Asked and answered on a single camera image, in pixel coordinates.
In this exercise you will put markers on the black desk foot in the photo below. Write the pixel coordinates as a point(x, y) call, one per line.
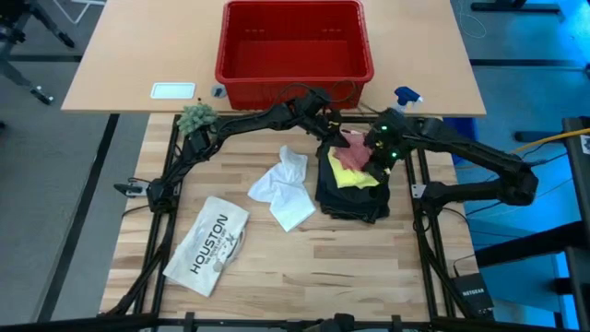
point(507, 7)

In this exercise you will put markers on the white Houston tote bag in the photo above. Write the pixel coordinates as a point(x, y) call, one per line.
point(207, 249)

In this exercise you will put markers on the blue bin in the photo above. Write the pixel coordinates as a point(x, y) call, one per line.
point(454, 138)

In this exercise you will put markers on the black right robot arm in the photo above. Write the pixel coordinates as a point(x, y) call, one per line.
point(484, 159)

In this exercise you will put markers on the black Netgear router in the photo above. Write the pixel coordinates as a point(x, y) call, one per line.
point(472, 292)

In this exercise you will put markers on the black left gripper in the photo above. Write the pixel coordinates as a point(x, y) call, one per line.
point(318, 115)

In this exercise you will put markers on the black table leg bar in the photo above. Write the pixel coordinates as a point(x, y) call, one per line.
point(78, 216)

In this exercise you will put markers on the black wheeled stand base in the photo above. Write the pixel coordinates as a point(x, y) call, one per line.
point(50, 27)

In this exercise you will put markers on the yellow-green shirt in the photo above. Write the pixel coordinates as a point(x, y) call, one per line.
point(350, 177)

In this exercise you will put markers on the pink cloth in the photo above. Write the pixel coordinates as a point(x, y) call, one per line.
point(355, 152)

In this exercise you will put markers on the white paper card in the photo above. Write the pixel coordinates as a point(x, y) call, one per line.
point(173, 90)

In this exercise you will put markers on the green succulent plant in pot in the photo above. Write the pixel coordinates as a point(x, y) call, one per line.
point(196, 117)

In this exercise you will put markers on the black equipment stand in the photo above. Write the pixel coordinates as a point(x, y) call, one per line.
point(578, 184)

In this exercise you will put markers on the white garment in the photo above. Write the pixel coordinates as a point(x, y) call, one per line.
point(286, 193)

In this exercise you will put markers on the small grey round object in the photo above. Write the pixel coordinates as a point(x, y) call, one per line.
point(219, 91)

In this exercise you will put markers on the black aluminium table frame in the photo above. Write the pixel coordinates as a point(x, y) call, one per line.
point(428, 258)

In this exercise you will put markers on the blue spray bottle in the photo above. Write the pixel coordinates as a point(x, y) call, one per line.
point(406, 96)

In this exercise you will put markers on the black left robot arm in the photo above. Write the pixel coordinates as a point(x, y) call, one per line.
point(249, 122)

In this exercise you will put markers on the black garment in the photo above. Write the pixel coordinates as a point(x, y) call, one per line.
point(325, 184)

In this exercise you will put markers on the red plastic laundry basket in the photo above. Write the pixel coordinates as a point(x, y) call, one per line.
point(295, 60)

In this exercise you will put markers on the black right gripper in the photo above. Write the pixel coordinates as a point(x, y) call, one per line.
point(392, 138)

